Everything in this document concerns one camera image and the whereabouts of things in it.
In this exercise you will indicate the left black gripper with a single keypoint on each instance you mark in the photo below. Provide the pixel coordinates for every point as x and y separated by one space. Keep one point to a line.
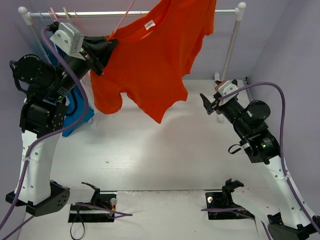
94 62

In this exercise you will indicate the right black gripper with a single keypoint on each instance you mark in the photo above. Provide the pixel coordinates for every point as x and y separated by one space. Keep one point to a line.
215 103

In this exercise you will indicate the pink wire hanger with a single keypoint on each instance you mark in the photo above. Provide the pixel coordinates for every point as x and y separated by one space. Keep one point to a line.
123 18

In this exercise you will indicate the orange t shirt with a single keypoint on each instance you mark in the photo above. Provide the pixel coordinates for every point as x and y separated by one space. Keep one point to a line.
152 56

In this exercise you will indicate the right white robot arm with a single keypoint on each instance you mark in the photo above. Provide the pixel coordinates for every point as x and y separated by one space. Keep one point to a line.
286 216

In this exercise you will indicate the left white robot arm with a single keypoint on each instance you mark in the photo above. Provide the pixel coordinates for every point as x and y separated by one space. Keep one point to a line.
55 103

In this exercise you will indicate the beige wooden hanger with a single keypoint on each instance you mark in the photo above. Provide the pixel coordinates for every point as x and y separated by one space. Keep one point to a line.
67 14

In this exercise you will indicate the light pink hanger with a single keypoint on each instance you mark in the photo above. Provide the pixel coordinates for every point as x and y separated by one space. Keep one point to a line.
54 15

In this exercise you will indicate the blue t shirt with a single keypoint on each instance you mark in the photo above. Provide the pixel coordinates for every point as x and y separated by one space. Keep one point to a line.
75 109

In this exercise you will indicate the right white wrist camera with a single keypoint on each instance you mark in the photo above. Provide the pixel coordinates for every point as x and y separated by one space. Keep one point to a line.
226 88

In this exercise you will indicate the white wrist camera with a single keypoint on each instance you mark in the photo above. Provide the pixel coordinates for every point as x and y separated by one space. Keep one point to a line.
69 39
226 88

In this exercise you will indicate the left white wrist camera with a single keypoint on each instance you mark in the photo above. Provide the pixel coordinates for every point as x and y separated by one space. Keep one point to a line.
69 39

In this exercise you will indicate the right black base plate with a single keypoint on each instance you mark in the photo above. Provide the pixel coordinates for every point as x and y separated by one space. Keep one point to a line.
220 205

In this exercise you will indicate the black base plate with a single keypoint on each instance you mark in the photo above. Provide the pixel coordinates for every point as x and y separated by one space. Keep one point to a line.
220 205
90 204

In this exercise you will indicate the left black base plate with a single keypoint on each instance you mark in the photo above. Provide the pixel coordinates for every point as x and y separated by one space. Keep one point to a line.
90 204

